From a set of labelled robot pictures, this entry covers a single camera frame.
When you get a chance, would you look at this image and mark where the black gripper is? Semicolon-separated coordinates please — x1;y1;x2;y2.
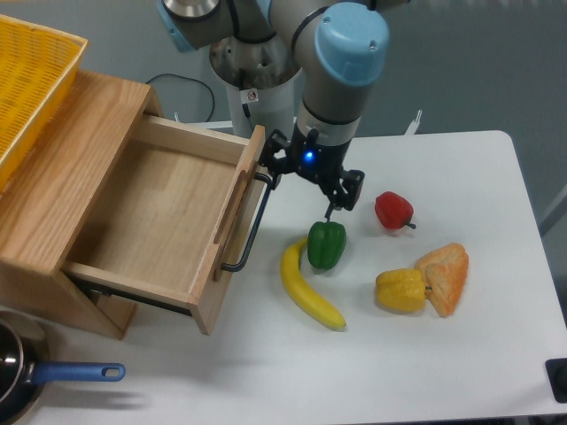
259;128;365;221

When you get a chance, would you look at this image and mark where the wooden top drawer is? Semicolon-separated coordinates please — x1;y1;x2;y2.
63;115;270;334

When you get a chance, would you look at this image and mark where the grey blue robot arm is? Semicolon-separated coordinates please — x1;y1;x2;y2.
157;1;393;211

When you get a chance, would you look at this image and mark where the wooden drawer cabinet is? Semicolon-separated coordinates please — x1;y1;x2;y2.
1;70;162;339

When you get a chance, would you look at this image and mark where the green toy bell pepper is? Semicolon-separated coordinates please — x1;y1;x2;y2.
307;221;346;270

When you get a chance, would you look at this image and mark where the red toy bell pepper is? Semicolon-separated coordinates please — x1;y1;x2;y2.
374;191;416;230

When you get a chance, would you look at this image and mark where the yellow toy banana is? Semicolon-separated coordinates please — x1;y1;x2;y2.
280;237;346;331

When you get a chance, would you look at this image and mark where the yellow toy bell pepper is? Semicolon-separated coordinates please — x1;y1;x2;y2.
376;268;428;313

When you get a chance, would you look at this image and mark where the orange toy croissant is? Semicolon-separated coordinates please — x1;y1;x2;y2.
416;243;469;318

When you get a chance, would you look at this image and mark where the black corner device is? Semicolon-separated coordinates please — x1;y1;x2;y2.
545;358;567;404

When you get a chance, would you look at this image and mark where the yellow plastic basket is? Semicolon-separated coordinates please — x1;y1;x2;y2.
1;15;88;188

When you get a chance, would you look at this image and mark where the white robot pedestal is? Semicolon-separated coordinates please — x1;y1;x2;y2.
172;36;424;143

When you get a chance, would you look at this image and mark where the black cable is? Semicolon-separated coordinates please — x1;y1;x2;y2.
144;73;216;124

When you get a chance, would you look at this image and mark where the blue handled frying pan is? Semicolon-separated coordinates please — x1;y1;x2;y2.
1;319;126;424

